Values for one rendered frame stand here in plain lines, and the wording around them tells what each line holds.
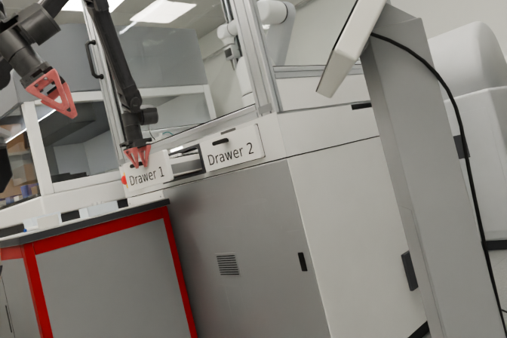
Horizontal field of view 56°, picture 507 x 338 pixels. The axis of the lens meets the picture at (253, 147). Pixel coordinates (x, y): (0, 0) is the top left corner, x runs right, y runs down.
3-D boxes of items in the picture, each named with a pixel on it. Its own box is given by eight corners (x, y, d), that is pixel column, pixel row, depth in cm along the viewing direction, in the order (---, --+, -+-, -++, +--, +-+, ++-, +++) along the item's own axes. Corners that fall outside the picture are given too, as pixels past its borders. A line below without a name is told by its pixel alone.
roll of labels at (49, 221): (56, 225, 174) (53, 214, 174) (62, 223, 169) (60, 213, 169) (36, 230, 169) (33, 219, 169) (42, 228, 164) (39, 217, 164)
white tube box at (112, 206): (88, 216, 182) (86, 207, 182) (80, 219, 188) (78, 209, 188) (118, 209, 190) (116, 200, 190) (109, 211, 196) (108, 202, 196)
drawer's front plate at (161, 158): (170, 180, 166) (163, 149, 166) (128, 192, 186) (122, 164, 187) (174, 179, 167) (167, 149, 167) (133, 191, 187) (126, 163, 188)
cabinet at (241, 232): (352, 415, 144) (288, 156, 147) (164, 370, 216) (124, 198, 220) (471, 300, 211) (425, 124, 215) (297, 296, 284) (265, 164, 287)
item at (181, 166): (170, 176, 168) (167, 159, 168) (133, 186, 186) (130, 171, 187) (250, 158, 196) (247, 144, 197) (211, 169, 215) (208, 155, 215)
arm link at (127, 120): (118, 112, 174) (124, 109, 169) (135, 110, 178) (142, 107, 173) (122, 131, 173) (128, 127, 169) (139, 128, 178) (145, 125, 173)
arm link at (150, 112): (120, 91, 172) (131, 97, 166) (149, 89, 179) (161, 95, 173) (120, 123, 176) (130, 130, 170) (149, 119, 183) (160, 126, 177)
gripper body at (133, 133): (153, 142, 174) (149, 122, 174) (128, 145, 167) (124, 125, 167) (144, 145, 178) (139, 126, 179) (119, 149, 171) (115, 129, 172)
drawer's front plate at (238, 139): (261, 157, 154) (253, 124, 154) (206, 172, 174) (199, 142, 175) (265, 156, 155) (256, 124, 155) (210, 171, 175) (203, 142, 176)
